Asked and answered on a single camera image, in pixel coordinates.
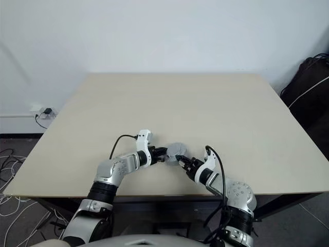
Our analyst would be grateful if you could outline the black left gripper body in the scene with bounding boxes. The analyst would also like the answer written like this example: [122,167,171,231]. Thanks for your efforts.
[148,145,162,166]

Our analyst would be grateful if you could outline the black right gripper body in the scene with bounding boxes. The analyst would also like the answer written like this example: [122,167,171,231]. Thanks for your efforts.
[186,157,204,182]

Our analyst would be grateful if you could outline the gray robot torso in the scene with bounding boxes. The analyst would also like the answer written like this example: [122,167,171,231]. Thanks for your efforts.
[33,227,206,247]

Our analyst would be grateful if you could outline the black fabric bag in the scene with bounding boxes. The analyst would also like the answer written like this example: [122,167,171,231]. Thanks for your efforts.
[281,57,329,131]

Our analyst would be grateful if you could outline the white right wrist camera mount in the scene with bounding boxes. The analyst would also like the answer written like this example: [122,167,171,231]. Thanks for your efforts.
[193,146,220,184]

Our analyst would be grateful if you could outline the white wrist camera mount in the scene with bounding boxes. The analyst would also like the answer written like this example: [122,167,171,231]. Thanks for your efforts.
[193,146,220,184]
[134,129,155,168]

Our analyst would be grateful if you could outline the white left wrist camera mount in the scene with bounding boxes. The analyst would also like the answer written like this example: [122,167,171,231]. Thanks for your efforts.
[134,129,155,168]

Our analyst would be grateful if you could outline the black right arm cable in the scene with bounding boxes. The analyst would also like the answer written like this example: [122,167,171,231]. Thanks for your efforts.
[204,145,232,244]

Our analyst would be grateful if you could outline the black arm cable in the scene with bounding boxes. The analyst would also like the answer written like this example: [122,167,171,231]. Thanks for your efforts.
[204,145,232,244]
[109,134,139,159]

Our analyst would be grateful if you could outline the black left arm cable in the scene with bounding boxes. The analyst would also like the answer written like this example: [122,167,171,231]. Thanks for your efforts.
[109,134,139,159]

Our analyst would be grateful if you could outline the dark table frame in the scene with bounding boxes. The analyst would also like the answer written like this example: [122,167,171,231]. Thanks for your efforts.
[30,191,328,227]

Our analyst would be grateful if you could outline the wall power socket with plug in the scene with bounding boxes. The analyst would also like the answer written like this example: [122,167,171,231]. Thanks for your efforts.
[29,102,58,121]

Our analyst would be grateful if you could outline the black adapter cord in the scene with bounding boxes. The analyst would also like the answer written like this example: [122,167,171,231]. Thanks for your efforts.
[34,114,50,130]

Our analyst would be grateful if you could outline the white cord on bag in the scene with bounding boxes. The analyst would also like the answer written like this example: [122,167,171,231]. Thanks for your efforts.
[287,78,329,108]

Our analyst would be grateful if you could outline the white wall cable trunking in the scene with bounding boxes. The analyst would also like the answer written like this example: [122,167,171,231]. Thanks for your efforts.
[0,114,37,119]

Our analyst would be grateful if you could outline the white floor cables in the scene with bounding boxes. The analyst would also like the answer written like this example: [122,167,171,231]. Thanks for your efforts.
[0,148,66,234]

